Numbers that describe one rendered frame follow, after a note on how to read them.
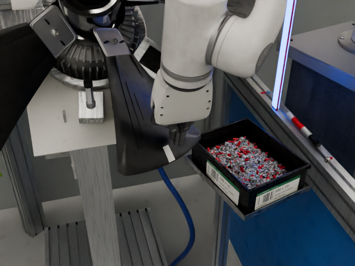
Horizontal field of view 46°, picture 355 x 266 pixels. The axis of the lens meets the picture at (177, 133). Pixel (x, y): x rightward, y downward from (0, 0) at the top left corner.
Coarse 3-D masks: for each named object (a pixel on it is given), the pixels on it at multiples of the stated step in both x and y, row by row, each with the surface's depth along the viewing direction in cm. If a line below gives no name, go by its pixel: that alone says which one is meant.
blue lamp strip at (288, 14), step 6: (288, 0) 94; (288, 6) 95; (288, 12) 95; (288, 18) 96; (288, 24) 96; (282, 36) 100; (282, 42) 100; (282, 48) 101; (282, 54) 101; (282, 60) 101; (282, 66) 102; (276, 78) 106; (276, 84) 106; (276, 90) 107; (276, 96) 107; (276, 102) 108
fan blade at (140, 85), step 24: (120, 72) 79; (144, 72) 86; (120, 96) 77; (144, 96) 81; (120, 120) 75; (144, 120) 79; (120, 144) 74; (144, 144) 77; (168, 144) 81; (192, 144) 86; (120, 168) 74; (144, 168) 76
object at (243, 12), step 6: (162, 0) 81; (228, 0) 86; (234, 0) 87; (240, 0) 88; (246, 0) 88; (252, 0) 89; (228, 6) 85; (234, 6) 86; (240, 6) 86; (246, 6) 87; (252, 6) 87; (234, 12) 84; (240, 12) 85; (246, 12) 86
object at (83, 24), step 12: (60, 0) 75; (72, 0) 76; (84, 0) 75; (96, 0) 76; (108, 0) 77; (120, 0) 77; (72, 12) 75; (84, 12) 75; (96, 12) 75; (108, 12) 76; (120, 12) 87; (72, 24) 81; (84, 24) 79; (96, 24) 79; (108, 24) 82; (120, 24) 87; (84, 36) 85
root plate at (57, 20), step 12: (48, 12) 77; (60, 12) 79; (36, 24) 77; (48, 24) 78; (60, 24) 80; (48, 36) 80; (60, 36) 81; (72, 36) 83; (48, 48) 81; (60, 48) 83
